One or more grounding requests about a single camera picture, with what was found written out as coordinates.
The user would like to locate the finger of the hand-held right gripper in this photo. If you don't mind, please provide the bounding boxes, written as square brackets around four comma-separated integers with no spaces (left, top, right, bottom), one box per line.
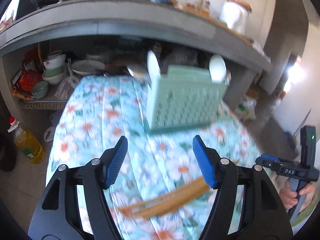
[255,155,279,171]

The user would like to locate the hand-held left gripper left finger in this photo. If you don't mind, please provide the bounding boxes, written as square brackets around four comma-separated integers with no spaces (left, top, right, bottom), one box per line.
[27,135,128,240]

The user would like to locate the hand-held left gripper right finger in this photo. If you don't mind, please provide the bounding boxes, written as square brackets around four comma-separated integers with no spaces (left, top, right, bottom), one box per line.
[192,135,293,240]

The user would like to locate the pile of wooden chopsticks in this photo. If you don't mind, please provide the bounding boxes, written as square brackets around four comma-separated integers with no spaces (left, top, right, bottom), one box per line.
[117,176,210,219]

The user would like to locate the green perforated utensil holder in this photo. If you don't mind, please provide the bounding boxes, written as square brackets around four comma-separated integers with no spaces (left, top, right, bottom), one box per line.
[146,65,228,134]

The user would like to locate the metal spoon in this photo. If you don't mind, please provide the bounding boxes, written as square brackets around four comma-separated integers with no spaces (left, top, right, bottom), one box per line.
[126,64,150,83]

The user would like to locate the white plastic spoon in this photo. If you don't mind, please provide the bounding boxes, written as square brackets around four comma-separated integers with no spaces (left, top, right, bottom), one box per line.
[147,50,160,80]
[209,54,227,83]

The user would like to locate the person's right hand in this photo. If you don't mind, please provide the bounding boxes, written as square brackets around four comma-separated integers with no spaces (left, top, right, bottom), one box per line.
[279,181,320,213]

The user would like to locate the blue plastic toy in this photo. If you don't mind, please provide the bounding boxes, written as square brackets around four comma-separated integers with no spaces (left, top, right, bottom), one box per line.
[284,131,298,150]

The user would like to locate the thin metal rod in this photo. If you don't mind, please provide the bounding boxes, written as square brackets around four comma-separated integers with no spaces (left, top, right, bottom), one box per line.
[294,109,312,135]

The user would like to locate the floral quilted blanket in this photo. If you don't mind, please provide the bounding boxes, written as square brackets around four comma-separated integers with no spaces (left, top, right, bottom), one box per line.
[46,76,283,240]

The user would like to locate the clear bag with green packet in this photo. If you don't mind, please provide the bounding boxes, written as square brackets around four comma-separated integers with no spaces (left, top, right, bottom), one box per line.
[237,97,257,120]

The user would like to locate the cooking oil bottle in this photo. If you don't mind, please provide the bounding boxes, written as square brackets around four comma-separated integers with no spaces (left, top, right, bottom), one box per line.
[7,117,45,164]

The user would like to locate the knotted white plastic bag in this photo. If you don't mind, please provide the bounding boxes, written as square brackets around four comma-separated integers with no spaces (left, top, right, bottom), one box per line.
[54,59,80,100]

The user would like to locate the wide white dish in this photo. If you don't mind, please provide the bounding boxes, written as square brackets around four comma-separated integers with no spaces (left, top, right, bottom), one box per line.
[71,60,105,75]

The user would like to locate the plain white bowl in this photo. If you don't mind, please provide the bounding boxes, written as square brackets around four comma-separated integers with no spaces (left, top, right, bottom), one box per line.
[44,74,65,85]

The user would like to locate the white floral bowl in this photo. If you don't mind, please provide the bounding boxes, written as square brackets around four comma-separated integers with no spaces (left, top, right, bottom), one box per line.
[43,52,67,68]

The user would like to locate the red snack packets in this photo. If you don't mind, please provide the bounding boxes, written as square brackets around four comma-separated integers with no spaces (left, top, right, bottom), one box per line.
[10,50,43,98]

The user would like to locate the grey concrete counter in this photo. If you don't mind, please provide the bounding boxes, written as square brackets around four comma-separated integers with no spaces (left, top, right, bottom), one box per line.
[0,0,273,73]

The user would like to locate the white jar on counter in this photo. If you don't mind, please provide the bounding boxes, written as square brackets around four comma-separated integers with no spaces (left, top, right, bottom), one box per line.
[220,1,250,34]

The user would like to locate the metal wire rack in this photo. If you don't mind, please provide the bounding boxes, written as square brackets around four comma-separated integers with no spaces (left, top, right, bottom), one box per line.
[19,100,69,110]

